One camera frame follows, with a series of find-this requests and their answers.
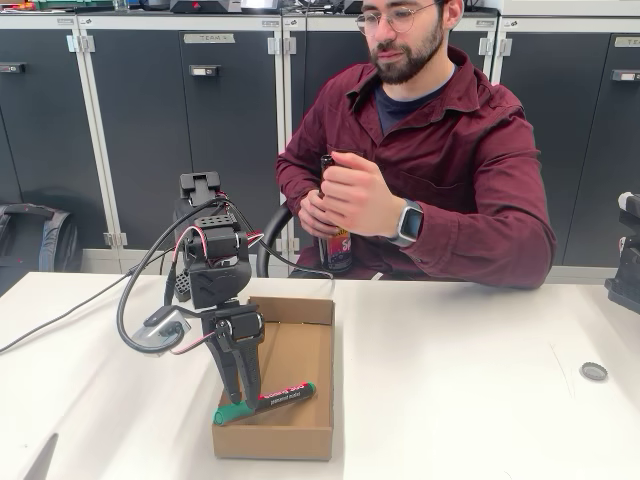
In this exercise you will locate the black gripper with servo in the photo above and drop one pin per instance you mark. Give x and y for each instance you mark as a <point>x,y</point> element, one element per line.
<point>239,329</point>

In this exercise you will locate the green edding permanent marker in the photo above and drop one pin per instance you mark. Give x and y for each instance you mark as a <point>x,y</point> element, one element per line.
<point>285,396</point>

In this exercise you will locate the dark glass beer bottle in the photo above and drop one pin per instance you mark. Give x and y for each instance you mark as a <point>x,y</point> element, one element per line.
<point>340,250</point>

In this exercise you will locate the person's right forearm maroon sleeve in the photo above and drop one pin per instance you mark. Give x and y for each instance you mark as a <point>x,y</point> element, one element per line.
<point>295,175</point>

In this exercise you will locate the person's left forearm maroon sleeve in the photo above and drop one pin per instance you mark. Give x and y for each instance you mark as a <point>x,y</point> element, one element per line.
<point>490,250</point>

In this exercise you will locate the person's right hand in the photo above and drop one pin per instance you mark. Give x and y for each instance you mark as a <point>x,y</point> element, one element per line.
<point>312,215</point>

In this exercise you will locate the person's left hand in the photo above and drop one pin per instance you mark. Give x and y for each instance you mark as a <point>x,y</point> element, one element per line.
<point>360,200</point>

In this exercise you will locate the open brown cardboard box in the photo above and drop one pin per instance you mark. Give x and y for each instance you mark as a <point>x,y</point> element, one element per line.
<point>280,442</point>

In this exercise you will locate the grey flat object corner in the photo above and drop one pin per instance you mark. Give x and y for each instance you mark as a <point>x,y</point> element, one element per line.
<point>42,460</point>

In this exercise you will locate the grey smartwatch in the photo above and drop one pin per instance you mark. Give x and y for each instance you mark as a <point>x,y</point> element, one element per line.
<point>410,222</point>

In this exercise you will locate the grey black backpack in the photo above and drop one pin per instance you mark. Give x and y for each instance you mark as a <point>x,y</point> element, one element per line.
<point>30,240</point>

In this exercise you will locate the bearded man in maroon shirt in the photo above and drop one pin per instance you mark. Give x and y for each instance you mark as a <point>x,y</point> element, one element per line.
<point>450,140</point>

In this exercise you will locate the grey team label tape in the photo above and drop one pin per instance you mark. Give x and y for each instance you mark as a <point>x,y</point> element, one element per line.
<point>209,38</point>
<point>627,42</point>

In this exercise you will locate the silver bottle cap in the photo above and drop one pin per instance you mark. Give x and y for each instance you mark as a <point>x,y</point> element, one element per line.
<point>593,371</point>

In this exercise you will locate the black case with red mark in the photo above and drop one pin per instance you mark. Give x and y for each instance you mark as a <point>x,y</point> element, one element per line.
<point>205,6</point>

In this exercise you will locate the clear glass jar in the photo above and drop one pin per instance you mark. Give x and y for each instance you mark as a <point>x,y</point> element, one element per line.
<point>121,5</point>

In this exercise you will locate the black device with white knob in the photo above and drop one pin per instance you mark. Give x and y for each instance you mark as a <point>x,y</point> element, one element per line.
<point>625,280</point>

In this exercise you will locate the green flat box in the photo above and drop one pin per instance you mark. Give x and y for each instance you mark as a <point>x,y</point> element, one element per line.
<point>75,4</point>

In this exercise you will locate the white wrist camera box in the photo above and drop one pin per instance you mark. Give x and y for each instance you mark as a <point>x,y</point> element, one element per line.
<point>160,337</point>

